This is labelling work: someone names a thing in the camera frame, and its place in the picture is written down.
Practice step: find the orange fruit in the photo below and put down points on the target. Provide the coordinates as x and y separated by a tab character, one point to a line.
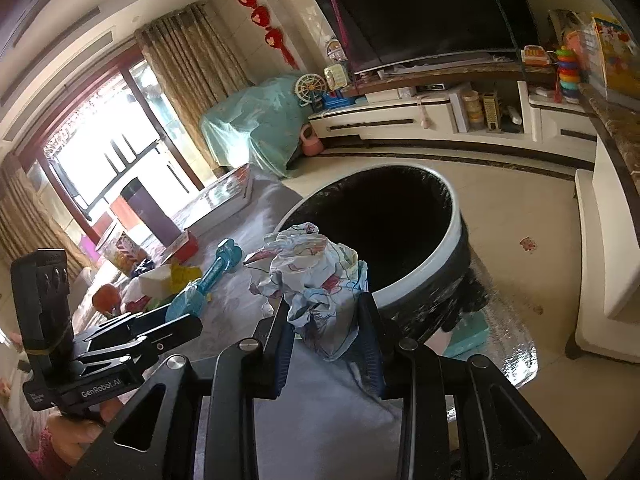
106	299

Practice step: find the large picture book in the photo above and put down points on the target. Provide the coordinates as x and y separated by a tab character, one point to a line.
220	195

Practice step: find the red hanging wall ornament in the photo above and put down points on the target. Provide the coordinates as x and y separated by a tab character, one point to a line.
260	15

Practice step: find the colourful printed carton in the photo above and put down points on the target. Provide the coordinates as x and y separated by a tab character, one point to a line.
120	252

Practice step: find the white tissue pack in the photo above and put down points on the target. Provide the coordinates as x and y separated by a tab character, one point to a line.
155	281

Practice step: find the yellow wrapper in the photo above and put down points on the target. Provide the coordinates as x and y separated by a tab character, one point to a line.
182	275

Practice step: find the teal furniture cover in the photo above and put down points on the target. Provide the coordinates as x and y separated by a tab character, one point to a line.
250	120

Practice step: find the round yellow container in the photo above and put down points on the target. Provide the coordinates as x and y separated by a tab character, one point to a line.
472	110

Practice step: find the black television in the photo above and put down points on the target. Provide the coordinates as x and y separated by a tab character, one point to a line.
425	10

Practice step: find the red box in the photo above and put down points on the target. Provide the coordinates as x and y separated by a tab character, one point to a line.
187	250

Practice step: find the teal foam block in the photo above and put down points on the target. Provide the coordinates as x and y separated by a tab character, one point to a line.
470	335

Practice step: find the person's left hand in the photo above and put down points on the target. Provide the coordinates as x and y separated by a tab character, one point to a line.
95	422

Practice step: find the glass sliding door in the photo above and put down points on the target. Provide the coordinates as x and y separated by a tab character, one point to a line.
100	155

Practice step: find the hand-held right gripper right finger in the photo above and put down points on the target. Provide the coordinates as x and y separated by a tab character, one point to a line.
371	360

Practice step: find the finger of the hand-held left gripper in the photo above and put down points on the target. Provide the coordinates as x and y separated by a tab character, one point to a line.
165	332
140	321

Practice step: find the grey patterned tablecloth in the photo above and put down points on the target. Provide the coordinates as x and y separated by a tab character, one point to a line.
310	410

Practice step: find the purple tumbler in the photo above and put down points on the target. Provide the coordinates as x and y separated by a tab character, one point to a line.
150	212

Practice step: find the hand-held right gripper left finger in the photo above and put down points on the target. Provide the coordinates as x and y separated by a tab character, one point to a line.
281	360

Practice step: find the wooden slotted box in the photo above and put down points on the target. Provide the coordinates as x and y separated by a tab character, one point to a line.
492	112

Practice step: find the stacking rings toy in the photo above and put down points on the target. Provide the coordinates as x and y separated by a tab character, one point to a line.
567	77

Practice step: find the white TV cabinet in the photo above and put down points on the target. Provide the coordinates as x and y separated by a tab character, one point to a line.
380	120

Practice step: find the pink toy kettle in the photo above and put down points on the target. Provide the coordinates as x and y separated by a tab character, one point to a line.
311	144

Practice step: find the blue toy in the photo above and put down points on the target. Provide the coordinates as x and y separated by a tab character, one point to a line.
334	102

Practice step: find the white and black trash bin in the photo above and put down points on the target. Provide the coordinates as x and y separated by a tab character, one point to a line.
452	232

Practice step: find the beige patterned curtain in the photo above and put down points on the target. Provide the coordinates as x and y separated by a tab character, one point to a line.
190	75
30	225

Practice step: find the pink stick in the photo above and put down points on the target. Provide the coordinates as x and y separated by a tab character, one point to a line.
424	112

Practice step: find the blue plastic packaging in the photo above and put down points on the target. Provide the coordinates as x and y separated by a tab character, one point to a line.
220	265

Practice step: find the white toy ferris wheel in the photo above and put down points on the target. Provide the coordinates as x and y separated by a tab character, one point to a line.
310	87

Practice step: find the toy cash register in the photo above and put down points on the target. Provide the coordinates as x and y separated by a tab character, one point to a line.
535	56

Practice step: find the white side cabinet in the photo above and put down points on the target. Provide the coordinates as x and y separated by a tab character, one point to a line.
600	220

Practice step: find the yellow picture box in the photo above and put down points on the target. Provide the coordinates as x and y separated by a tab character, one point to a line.
612	55

